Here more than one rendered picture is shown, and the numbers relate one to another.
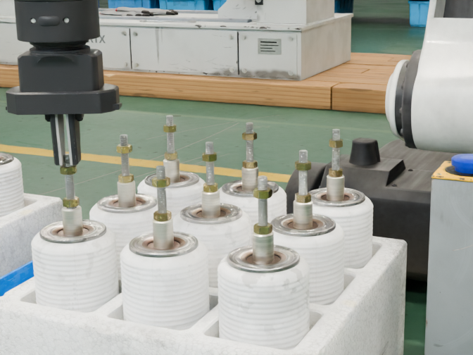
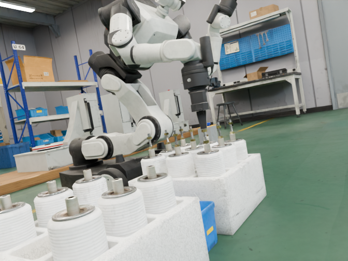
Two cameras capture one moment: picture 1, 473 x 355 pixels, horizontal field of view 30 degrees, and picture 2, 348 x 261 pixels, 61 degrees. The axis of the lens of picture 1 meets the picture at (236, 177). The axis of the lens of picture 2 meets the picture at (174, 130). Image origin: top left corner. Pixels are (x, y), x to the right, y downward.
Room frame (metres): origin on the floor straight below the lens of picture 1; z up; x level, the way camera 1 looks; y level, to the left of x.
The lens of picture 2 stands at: (0.92, 1.19, 0.40)
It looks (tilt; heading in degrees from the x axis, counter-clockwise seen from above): 3 degrees down; 278
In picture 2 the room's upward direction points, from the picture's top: 10 degrees counter-clockwise
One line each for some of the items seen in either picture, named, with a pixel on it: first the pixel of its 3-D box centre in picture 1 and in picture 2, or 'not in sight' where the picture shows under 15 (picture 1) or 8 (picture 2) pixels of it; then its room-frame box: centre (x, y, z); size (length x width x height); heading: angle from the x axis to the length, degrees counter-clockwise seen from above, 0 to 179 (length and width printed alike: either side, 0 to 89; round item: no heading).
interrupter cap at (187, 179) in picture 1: (172, 179); (152, 157); (1.17, 0.09, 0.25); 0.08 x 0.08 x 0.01
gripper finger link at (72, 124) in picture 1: (77, 136); not in sight; (0.96, 0.18, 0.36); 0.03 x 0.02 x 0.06; 179
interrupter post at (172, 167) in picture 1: (171, 171); (151, 153); (1.17, 0.09, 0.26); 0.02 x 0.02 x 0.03
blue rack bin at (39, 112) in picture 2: not in sight; (31, 113); (4.38, -4.15, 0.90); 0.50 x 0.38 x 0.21; 156
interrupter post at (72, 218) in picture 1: (72, 221); (207, 148); (0.96, 0.19, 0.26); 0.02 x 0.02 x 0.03
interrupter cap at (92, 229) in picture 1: (73, 232); (207, 152); (0.96, 0.19, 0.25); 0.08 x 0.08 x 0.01
